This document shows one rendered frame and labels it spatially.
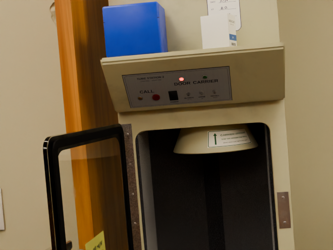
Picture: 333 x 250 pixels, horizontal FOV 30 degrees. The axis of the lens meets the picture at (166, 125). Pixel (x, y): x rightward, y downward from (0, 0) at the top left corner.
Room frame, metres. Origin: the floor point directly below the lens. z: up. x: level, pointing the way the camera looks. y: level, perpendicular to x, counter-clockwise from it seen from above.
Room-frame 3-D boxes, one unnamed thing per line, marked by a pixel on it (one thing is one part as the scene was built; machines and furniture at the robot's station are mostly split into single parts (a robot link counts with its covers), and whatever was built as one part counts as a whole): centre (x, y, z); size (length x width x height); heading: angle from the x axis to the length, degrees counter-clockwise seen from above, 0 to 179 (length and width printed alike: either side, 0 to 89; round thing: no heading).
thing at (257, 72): (1.13, -0.06, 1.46); 0.32 x 0.11 x 0.10; 83
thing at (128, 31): (1.14, 0.04, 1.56); 0.10 x 0.10 x 0.09; 83
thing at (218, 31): (1.13, -0.11, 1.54); 0.05 x 0.05 x 0.06; 69
